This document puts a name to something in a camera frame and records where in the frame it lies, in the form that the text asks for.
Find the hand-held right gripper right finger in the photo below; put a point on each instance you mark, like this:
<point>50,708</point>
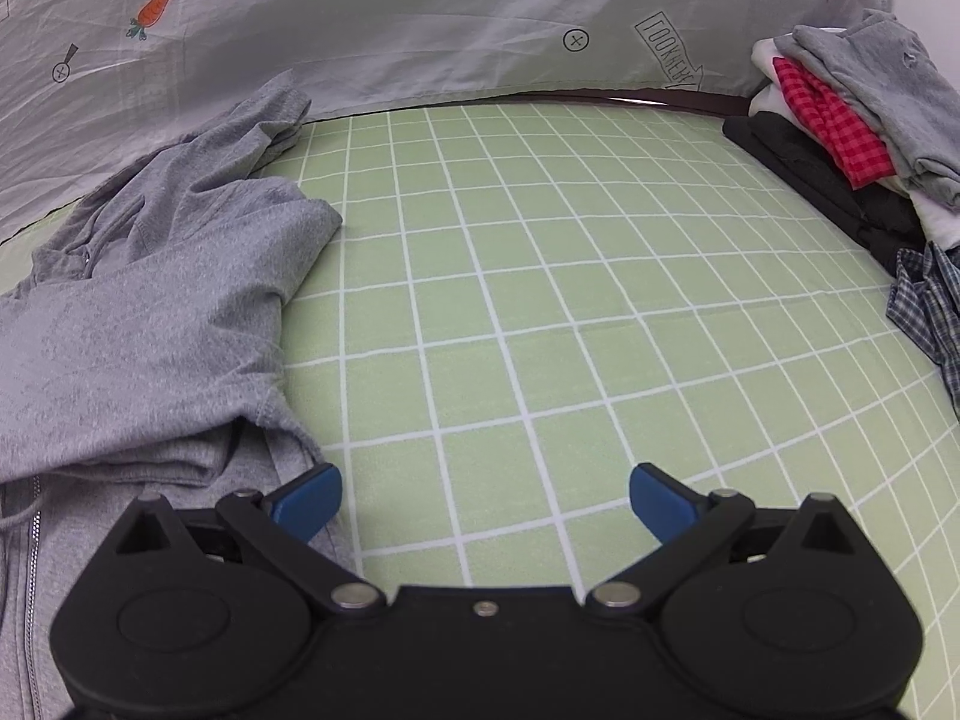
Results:
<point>660,499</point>

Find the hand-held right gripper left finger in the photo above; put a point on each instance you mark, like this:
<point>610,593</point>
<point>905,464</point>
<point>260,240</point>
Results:
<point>315,495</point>

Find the grey zip hoodie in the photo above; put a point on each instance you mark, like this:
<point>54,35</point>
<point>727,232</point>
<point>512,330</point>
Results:
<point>150,315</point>

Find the blue plaid shirt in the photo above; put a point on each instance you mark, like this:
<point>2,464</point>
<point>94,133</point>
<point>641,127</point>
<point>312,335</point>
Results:
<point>930,300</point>

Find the folded black garment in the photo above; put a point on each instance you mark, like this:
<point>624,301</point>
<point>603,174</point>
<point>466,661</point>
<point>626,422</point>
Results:
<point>817,165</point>

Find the folded white garment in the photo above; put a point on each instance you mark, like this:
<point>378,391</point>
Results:
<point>937,221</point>

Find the red checked garment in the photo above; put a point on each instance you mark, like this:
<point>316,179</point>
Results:
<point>832,120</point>

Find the folded grey garment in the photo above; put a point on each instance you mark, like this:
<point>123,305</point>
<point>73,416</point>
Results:
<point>885,82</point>

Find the carrot print grey sheet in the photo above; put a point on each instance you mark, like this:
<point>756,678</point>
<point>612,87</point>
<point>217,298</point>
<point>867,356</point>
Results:
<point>412,15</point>

